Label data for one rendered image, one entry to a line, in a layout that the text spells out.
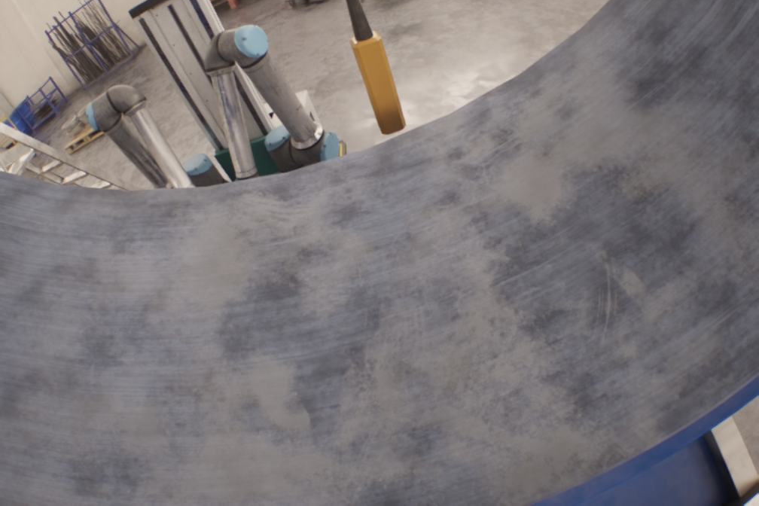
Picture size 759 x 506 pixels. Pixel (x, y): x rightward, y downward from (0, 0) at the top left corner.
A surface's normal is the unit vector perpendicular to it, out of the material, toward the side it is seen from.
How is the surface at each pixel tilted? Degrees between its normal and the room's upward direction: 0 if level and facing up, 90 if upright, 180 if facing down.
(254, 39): 82
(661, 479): 0
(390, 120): 90
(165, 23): 90
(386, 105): 90
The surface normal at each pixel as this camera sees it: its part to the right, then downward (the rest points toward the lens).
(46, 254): 0.33, -0.69
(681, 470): -0.25, -0.61
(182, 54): 0.07, 0.76
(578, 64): -0.63, -0.42
